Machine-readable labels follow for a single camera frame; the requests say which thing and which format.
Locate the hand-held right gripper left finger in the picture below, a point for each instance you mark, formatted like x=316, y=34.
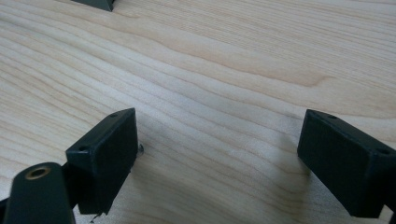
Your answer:
x=106, y=161

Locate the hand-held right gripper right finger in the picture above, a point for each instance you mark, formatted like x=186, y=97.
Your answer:
x=342, y=165

